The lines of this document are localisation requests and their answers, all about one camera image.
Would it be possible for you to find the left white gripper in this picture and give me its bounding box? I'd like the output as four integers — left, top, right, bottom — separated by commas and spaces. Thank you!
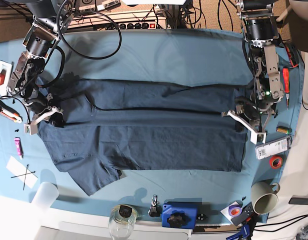
221, 96, 269, 144

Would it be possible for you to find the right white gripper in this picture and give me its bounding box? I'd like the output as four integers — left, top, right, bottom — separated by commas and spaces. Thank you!
24, 93, 65, 136

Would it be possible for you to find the dark blue T-shirt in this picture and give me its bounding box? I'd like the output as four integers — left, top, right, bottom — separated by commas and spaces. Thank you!
38, 79, 249, 196

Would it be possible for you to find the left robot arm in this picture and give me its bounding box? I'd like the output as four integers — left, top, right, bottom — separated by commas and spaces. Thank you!
222, 0, 285, 144

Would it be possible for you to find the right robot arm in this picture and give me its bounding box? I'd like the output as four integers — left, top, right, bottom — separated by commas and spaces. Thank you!
1, 0, 74, 135

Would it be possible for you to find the white clear plastic box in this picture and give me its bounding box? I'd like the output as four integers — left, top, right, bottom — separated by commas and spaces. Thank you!
255, 135, 292, 160

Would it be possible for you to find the green gold battery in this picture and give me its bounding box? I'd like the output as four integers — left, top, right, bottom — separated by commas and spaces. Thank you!
276, 126, 291, 135

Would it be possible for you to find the pink glue tube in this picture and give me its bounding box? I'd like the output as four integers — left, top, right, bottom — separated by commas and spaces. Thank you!
14, 137, 24, 160

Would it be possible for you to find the red tape roll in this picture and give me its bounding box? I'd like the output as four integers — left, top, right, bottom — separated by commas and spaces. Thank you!
269, 155, 283, 169

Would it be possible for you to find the orange utility knife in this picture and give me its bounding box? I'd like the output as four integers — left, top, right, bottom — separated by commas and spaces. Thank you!
0, 100, 23, 124

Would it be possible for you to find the light blue table cloth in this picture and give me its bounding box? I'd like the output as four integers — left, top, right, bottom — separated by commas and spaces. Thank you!
0, 27, 305, 225

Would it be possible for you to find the white paper sheet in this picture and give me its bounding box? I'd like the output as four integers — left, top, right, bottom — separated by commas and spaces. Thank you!
6, 156, 38, 189

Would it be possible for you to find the white foam block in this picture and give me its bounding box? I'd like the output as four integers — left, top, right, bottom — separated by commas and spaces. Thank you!
0, 60, 13, 96

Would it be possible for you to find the white plastic cup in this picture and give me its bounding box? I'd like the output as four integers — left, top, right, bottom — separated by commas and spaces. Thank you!
31, 182, 59, 212

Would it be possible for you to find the beige ceramic mug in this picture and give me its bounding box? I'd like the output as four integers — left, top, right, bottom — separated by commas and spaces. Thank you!
250, 181, 280, 215

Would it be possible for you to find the purple tape roll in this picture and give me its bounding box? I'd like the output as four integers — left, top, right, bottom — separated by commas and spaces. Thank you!
228, 204, 242, 218

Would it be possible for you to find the black power adapter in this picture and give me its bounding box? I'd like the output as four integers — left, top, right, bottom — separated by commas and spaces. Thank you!
288, 197, 308, 206

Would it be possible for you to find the blue plastic box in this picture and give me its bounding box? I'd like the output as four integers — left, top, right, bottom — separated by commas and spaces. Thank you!
161, 202, 198, 230

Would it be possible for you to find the blue bar clamp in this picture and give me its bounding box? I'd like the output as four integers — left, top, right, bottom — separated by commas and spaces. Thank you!
225, 201, 257, 240

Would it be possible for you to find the clear glass jar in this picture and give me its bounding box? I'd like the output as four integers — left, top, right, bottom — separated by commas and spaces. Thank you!
108, 204, 138, 240

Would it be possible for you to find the white power strip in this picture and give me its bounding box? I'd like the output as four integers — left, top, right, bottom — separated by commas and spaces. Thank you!
68, 9, 169, 30

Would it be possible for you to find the orange handled screwdriver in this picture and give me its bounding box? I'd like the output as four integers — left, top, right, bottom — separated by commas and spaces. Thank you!
282, 67, 290, 109

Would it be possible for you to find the metal padlock with chain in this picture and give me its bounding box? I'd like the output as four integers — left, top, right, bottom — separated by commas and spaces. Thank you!
148, 195, 161, 218

